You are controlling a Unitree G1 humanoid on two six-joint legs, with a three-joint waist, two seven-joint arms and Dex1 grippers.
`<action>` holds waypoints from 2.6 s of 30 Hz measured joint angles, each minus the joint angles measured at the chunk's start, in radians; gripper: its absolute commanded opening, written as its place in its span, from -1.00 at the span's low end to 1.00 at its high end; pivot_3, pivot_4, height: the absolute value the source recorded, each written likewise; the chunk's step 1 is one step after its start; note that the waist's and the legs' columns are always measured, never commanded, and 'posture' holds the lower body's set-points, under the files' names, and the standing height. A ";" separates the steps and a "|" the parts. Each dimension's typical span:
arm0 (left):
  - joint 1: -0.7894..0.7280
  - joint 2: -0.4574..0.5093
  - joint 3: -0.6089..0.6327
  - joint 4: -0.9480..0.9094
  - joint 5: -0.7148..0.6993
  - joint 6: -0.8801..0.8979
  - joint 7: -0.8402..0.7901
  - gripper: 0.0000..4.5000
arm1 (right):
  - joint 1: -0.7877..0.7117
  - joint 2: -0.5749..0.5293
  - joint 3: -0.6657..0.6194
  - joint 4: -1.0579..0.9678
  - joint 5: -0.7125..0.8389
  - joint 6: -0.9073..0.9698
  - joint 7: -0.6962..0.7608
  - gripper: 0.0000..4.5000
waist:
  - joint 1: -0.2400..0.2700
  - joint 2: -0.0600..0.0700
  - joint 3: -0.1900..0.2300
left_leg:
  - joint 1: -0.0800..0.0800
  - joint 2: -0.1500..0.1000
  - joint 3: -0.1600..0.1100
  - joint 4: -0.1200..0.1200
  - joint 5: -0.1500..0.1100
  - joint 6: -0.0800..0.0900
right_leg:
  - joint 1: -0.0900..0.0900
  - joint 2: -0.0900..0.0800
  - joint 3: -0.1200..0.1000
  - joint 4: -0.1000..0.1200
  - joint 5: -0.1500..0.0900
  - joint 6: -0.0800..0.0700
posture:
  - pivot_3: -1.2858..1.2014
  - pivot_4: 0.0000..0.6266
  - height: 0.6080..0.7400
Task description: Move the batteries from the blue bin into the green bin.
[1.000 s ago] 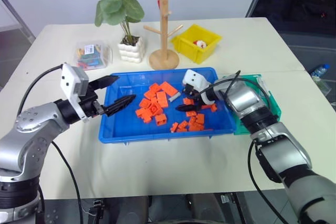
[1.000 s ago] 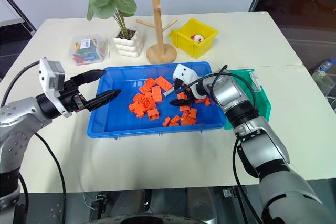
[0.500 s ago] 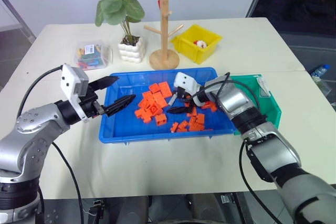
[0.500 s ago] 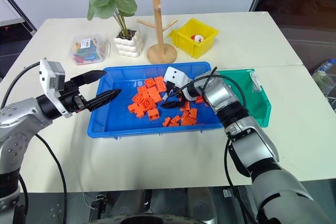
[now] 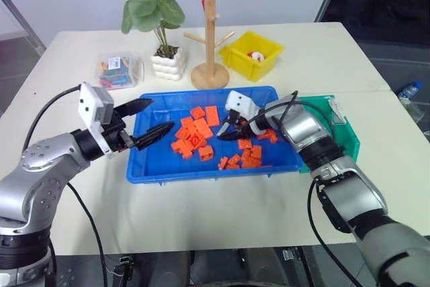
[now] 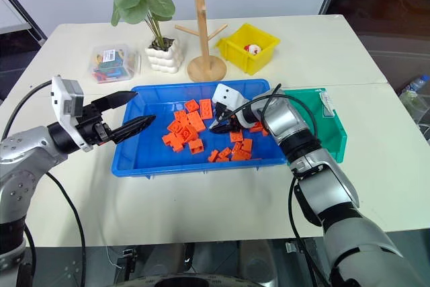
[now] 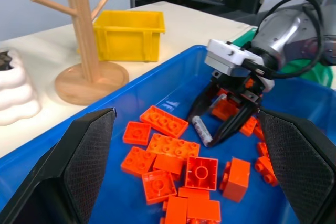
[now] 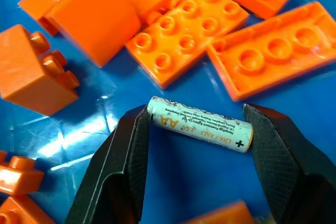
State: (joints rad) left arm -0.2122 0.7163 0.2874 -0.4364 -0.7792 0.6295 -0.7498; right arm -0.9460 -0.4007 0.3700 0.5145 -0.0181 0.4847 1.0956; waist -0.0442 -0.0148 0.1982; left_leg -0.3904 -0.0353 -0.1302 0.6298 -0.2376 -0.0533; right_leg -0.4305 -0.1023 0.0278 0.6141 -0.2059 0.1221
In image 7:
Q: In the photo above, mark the wooden mug tree stand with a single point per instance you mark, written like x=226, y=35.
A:
x=84, y=51

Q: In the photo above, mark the orange two-by-four toy brick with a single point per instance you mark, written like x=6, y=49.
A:
x=164, y=121
x=173, y=147

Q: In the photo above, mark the white ribbed ceramic pot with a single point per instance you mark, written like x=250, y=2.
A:
x=15, y=95

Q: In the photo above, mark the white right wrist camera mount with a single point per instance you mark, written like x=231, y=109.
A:
x=231, y=53

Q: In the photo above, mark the silver cylindrical battery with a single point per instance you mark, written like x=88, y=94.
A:
x=201, y=130

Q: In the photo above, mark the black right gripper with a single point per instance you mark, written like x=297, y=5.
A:
x=240, y=89

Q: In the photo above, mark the blue plastic bin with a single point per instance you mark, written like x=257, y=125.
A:
x=162, y=90

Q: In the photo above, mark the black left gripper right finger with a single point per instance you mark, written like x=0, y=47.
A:
x=304, y=166

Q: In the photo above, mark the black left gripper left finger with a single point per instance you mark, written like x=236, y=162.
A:
x=78, y=166

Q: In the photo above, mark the yellow plastic bin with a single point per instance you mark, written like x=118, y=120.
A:
x=126, y=40

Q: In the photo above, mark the orange two-by-two toy brick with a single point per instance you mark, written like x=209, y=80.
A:
x=137, y=161
x=137, y=133
x=158, y=186
x=201, y=173

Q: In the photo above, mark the green plastic bin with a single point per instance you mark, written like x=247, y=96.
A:
x=315, y=73

